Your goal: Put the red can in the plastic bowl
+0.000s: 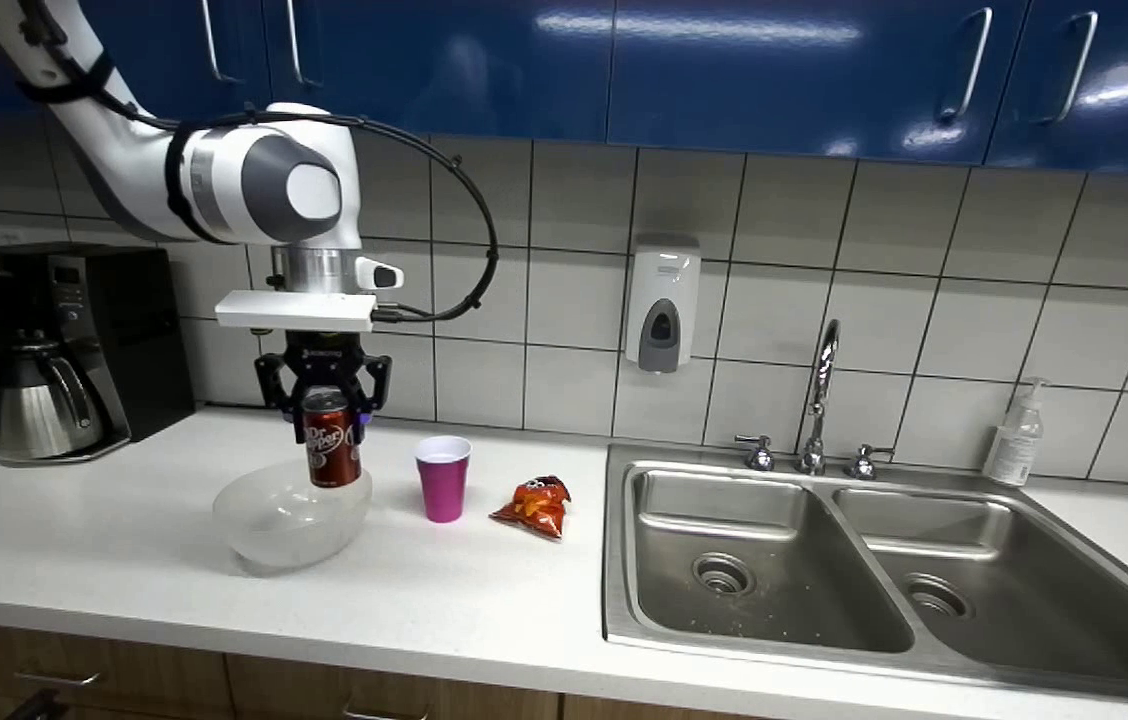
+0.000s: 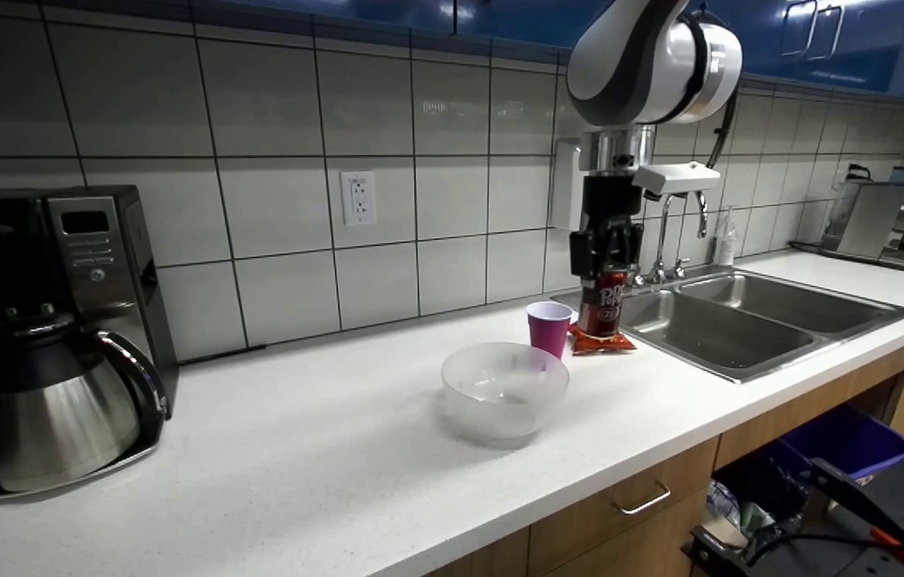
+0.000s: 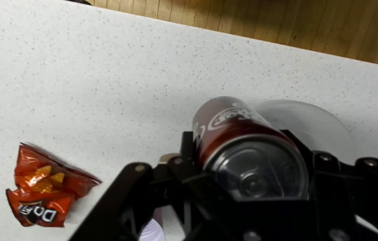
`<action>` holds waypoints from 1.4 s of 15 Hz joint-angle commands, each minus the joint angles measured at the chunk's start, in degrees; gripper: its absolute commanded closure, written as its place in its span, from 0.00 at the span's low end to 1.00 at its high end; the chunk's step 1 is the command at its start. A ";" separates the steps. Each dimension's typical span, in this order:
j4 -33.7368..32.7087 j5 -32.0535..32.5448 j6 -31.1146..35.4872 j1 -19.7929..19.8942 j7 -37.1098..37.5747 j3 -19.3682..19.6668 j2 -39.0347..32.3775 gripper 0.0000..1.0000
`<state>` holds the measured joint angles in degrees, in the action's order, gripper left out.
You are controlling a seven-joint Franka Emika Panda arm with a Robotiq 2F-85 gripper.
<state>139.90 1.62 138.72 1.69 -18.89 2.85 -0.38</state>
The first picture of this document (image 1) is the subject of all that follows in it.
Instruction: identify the silver cabinet door handle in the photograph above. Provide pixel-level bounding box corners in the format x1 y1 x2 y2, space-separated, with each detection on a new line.
1052 11 1100 126
284 0 322 90
200 0 237 85
937 7 994 124

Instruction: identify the wooden drawer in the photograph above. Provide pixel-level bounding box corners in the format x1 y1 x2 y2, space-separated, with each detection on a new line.
0 618 232 719

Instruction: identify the steel double sink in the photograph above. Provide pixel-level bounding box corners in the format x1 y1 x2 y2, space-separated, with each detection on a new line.
602 444 1128 704

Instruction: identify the blue wall cabinet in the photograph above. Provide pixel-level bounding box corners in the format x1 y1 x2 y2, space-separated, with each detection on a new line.
0 0 1128 180

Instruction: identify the chrome tap handle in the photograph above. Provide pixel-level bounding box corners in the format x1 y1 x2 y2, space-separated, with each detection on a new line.
734 433 776 473
845 443 896 482

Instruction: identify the red soda can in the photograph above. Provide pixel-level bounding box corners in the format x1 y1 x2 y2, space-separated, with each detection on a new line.
301 390 364 490

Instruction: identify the clear plastic bowl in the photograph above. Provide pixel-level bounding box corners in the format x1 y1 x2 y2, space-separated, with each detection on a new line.
212 459 374 575

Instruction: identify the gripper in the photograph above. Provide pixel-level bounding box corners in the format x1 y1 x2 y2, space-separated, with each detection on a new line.
254 332 394 444

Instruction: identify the steel coffee carafe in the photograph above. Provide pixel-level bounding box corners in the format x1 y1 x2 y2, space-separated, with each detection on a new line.
0 329 106 462

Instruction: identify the wall soap dispenser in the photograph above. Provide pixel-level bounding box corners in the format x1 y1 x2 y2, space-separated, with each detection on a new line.
624 234 703 375

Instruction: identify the clear pump sanitizer bottle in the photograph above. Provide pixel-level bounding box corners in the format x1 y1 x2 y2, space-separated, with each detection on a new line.
981 376 1051 489

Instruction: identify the orange chips bag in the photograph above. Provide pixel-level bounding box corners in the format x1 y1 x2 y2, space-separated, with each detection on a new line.
489 475 573 542

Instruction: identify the purple plastic cup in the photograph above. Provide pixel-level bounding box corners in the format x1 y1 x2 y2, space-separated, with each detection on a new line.
414 435 474 525

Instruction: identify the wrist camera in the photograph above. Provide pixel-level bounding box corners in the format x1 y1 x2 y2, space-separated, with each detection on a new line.
215 289 378 334

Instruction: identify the chrome tap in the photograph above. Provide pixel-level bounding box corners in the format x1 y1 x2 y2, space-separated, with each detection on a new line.
792 319 842 477

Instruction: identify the black coffee maker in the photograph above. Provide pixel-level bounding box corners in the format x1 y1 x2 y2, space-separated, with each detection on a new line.
0 242 196 468

